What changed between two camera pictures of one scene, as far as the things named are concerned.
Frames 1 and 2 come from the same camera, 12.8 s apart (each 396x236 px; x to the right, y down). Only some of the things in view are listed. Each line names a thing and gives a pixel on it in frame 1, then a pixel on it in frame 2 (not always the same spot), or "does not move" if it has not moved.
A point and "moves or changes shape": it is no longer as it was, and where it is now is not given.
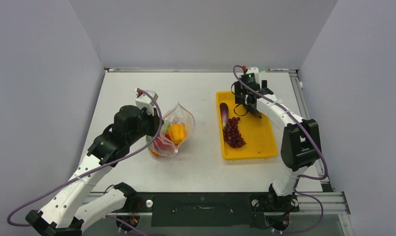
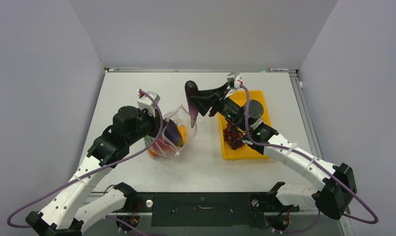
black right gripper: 240,92 to 206,99
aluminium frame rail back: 190,70 does not move
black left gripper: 155,121 does not move
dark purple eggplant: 251,110 moves or changes shape
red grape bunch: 232,134 does not move
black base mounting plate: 210,209 does not move
